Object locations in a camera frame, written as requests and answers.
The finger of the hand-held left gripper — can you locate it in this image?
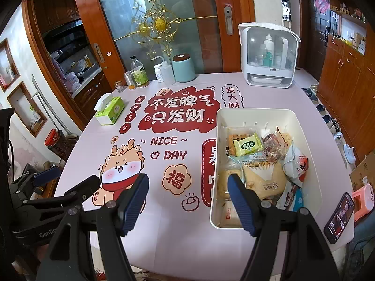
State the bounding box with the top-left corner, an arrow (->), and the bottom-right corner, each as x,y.
64,175 -> 101,208
33,165 -> 61,187

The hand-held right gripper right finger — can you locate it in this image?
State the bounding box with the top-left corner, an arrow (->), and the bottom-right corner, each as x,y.
228,173 -> 337,281

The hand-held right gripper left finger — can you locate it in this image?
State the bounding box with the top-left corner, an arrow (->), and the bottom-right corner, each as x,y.
35,173 -> 150,281

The pale popcorn clear packet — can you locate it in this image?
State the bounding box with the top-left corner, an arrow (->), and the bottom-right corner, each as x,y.
218,164 -> 244,200

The large toast bread packet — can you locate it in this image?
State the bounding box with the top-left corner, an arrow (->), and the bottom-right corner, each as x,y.
227,155 -> 289,202

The green snack packet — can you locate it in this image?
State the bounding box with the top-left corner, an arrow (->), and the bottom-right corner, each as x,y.
233,133 -> 263,157

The red and white snack packet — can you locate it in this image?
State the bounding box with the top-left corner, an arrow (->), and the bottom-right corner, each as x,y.
281,149 -> 309,188

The seeded nut bar clear packet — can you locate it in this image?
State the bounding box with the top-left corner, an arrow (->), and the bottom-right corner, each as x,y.
262,132 -> 282,148

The pale yellow snack bar packet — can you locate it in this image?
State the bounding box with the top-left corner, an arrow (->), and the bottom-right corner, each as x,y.
275,127 -> 293,153

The white plastic bin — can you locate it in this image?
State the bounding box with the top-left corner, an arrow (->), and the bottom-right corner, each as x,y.
209,108 -> 323,229

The red basket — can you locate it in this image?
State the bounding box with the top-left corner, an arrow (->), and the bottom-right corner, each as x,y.
45,129 -> 61,148

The green tissue box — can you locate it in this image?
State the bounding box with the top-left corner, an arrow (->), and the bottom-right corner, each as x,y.
94,93 -> 124,125

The black smartphone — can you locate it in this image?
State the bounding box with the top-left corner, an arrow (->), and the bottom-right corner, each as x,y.
324,192 -> 356,245

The metal tin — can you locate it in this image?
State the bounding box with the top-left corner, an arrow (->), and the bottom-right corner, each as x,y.
124,71 -> 137,90

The row of shoes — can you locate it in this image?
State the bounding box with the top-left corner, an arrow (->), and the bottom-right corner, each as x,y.
302,83 -> 356,164

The pink plastic container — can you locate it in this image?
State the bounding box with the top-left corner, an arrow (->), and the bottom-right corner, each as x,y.
352,185 -> 375,226

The glass bottle with green label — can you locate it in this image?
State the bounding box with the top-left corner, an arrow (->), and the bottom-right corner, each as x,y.
130,55 -> 149,88

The cardboard box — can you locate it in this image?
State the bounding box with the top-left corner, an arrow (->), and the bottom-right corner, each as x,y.
349,152 -> 375,192

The person's leg in jeans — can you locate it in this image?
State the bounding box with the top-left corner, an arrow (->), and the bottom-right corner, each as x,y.
346,228 -> 375,281

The white sterilizer cabinet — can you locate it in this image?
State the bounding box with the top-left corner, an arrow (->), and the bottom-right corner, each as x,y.
238,22 -> 302,89

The white squeeze bottle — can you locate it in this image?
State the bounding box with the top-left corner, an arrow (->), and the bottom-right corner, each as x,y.
151,55 -> 175,84

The teal canister with brown lid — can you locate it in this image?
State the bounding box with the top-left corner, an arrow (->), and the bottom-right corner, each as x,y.
172,54 -> 197,83

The wooden cabinet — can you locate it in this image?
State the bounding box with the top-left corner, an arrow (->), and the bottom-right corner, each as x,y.
318,33 -> 375,159

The white and teal bottle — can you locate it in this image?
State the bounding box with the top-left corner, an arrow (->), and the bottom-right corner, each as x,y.
263,34 -> 274,66

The frosted glass sliding door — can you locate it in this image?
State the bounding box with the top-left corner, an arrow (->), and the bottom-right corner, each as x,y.
70,0 -> 255,85

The dark entrance door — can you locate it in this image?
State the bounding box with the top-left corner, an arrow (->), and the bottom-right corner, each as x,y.
296,0 -> 331,71

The wooden display shelf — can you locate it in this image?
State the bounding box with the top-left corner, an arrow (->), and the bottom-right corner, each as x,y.
326,0 -> 370,56

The wooden framed wall niche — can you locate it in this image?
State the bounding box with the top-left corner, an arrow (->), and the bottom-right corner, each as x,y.
7,81 -> 48,137
0,38 -> 20,92

